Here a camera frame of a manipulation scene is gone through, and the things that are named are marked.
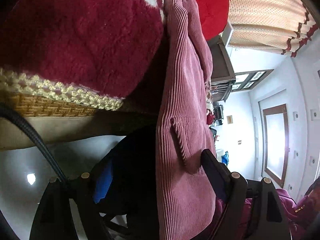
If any pink corduroy jacket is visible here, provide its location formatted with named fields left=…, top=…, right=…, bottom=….
left=156, top=0, right=215, bottom=239

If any magenta garment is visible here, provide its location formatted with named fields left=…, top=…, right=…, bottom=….
left=212, top=177, right=319, bottom=239

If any brown framed window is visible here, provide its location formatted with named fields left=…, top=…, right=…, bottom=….
left=263, top=104, right=289, bottom=187

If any floral maroon sofa blanket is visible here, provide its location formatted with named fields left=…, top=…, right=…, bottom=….
left=1, top=0, right=166, bottom=111

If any beige dotted curtain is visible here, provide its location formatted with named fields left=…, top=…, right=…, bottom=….
left=228, top=0, right=319, bottom=57

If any red velvet backrest cover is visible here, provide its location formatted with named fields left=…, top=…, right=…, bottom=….
left=196, top=0, right=230, bottom=41

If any black cable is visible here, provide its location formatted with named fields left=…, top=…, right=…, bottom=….
left=0, top=103, right=68, bottom=183

